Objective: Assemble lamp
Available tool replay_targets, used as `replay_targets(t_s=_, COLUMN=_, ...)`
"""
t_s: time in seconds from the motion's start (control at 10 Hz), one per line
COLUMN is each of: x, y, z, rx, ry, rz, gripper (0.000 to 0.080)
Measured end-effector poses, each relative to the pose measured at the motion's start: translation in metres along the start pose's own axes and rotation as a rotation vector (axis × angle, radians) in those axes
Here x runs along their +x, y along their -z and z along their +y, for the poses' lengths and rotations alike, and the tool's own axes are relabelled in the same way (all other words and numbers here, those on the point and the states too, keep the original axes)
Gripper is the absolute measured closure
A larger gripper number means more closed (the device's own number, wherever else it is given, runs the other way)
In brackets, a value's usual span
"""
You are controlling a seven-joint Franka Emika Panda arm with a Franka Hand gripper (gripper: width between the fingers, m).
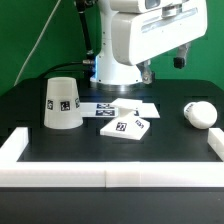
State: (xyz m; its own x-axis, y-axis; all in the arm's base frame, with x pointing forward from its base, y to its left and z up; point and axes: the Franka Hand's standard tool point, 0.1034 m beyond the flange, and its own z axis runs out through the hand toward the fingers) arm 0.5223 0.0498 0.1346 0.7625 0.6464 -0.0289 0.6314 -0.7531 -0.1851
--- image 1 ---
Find white cable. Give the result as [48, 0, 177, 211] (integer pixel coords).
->
[13, 0, 63, 87]

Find white lamp bulb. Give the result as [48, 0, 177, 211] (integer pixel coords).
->
[183, 101, 218, 129]

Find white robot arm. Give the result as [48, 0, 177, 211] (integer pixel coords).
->
[90, 0, 207, 92]

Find black cable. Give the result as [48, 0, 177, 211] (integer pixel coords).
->
[39, 0, 98, 79]

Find white U-shaped fence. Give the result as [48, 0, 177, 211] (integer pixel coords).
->
[0, 127, 224, 188]

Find white lamp shade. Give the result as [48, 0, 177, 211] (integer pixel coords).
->
[44, 77, 83, 130]

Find white marker sheet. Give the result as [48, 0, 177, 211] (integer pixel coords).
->
[80, 102, 160, 118]

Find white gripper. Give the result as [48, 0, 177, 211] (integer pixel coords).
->
[110, 0, 207, 84]

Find white lamp base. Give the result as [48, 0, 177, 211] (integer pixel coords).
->
[100, 98, 150, 140]

